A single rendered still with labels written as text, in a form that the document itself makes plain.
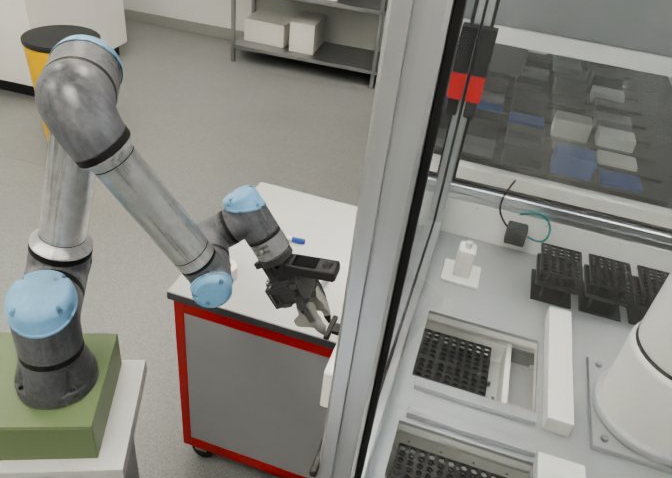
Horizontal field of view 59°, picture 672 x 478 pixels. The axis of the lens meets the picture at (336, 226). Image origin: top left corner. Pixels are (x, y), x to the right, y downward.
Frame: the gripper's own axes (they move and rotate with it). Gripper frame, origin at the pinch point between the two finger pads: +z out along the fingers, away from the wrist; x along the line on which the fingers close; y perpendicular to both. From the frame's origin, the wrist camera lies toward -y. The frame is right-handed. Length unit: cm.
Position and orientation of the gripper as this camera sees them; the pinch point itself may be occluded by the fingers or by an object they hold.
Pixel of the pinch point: (327, 323)
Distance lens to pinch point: 133.3
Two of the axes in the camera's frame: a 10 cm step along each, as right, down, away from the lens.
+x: -3.0, 5.2, -8.0
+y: -8.4, 2.6, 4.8
